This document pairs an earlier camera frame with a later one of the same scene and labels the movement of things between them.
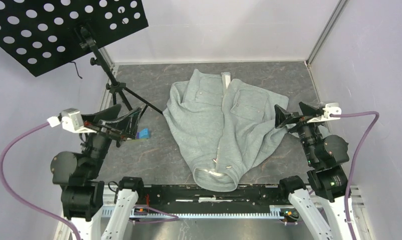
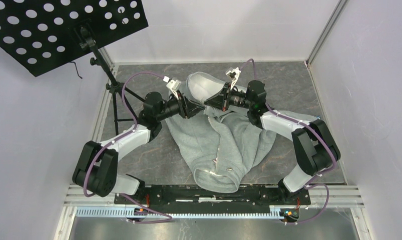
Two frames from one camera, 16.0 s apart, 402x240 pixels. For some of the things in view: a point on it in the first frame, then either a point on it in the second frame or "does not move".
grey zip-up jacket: (227, 126) does not move
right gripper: (282, 116) to (220, 100)
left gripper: (126, 124) to (187, 108)
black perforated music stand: (43, 35) does not move
